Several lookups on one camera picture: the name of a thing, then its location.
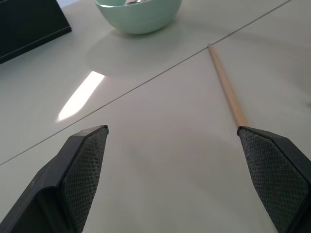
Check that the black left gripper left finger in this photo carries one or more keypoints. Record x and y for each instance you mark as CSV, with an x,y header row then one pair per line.
x,y
73,179

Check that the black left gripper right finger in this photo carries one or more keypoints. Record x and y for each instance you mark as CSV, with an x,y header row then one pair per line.
x,y
274,174

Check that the wooden chopstick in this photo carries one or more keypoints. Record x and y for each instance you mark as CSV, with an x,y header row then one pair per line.
x,y
227,85

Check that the black flat box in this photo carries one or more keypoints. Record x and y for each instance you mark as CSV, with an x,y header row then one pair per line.
x,y
26,24

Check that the mint green ceramic bowl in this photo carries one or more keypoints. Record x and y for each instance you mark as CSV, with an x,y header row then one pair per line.
x,y
139,17

